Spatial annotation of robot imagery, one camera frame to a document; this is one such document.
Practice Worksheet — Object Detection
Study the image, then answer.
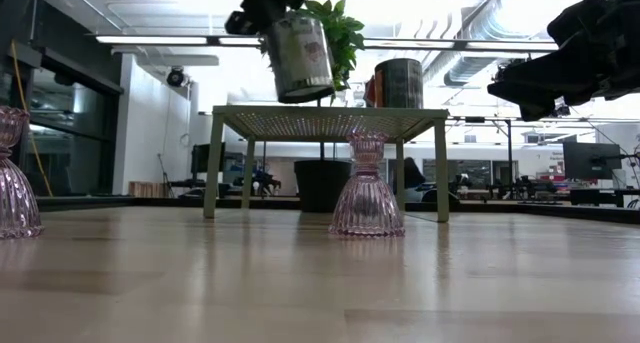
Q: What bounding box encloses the dark computer monitor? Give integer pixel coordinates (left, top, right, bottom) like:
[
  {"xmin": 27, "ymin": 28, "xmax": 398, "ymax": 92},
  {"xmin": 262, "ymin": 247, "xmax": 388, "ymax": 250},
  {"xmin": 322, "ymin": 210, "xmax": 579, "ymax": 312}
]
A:
[
  {"xmin": 191, "ymin": 142, "xmax": 226, "ymax": 174},
  {"xmin": 563, "ymin": 141, "xmax": 623, "ymax": 180}
]

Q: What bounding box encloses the tin candle with green label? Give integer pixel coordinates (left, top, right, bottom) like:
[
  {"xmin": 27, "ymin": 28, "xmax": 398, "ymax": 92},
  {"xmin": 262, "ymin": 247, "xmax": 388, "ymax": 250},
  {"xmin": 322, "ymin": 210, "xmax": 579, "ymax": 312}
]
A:
[{"xmin": 264, "ymin": 13, "xmax": 335, "ymax": 104}]

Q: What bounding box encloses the green perforated metal shelf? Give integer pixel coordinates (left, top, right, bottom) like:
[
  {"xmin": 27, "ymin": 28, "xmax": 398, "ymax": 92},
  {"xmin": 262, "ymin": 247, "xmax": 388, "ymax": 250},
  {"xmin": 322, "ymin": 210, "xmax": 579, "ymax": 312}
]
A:
[{"xmin": 203, "ymin": 105, "xmax": 450, "ymax": 223}]

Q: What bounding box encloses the long ceiling light bar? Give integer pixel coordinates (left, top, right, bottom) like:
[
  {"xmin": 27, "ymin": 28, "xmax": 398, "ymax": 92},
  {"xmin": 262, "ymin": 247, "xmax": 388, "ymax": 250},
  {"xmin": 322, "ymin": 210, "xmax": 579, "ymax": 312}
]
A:
[{"xmin": 94, "ymin": 34, "xmax": 559, "ymax": 53}]

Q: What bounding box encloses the black plant pot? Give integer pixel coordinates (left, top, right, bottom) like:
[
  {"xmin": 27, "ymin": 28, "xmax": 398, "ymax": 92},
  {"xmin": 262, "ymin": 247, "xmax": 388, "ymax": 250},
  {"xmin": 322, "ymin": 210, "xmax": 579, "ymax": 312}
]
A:
[{"xmin": 293, "ymin": 159, "xmax": 353, "ymax": 214}]

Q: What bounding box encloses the leafy green potted plant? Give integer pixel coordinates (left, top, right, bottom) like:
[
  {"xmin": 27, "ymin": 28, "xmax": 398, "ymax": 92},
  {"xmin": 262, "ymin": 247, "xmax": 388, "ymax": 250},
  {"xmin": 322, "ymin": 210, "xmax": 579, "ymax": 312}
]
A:
[{"xmin": 294, "ymin": 0, "xmax": 366, "ymax": 107}]

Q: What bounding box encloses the wooden slat box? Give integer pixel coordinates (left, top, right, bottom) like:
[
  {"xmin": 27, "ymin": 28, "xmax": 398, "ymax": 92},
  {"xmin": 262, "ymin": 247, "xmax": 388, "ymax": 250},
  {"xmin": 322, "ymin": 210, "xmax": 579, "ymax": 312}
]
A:
[{"xmin": 128, "ymin": 181, "xmax": 171, "ymax": 199}]

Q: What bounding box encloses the yellow hanging cable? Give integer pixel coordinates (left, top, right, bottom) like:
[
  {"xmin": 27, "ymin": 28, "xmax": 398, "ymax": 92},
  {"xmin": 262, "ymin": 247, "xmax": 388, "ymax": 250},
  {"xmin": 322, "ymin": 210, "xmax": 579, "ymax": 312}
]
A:
[{"xmin": 9, "ymin": 40, "xmax": 55, "ymax": 199}]

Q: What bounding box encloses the pink glass candlestick holder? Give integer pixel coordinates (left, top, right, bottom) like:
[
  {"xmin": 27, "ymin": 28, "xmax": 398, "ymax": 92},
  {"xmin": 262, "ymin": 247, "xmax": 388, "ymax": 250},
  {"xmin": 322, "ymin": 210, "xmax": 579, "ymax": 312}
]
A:
[
  {"xmin": 328, "ymin": 131, "xmax": 406, "ymax": 238},
  {"xmin": 0, "ymin": 106, "xmax": 45, "ymax": 241}
]

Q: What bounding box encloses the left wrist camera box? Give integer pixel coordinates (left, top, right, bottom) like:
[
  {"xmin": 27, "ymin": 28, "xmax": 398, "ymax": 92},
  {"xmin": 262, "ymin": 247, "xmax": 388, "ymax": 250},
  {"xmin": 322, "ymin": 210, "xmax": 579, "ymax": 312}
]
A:
[{"xmin": 223, "ymin": 10, "xmax": 251, "ymax": 37}]

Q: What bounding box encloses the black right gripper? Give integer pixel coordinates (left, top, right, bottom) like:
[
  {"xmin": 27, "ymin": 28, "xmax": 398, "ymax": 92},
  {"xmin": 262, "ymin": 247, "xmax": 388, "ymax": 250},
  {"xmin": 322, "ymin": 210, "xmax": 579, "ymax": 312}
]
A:
[{"xmin": 487, "ymin": 0, "xmax": 640, "ymax": 123}]

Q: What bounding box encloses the round ceiling security camera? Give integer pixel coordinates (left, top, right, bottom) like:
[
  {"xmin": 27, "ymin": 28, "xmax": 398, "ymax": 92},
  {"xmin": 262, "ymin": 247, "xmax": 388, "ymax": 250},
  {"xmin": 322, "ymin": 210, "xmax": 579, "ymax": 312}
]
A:
[{"xmin": 166, "ymin": 66, "xmax": 190, "ymax": 88}]

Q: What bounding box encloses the tin candle with orange label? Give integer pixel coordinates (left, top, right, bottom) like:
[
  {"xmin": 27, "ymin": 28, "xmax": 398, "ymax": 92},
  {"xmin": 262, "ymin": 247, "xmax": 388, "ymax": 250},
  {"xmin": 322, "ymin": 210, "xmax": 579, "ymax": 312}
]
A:
[{"xmin": 367, "ymin": 58, "xmax": 424, "ymax": 109}]

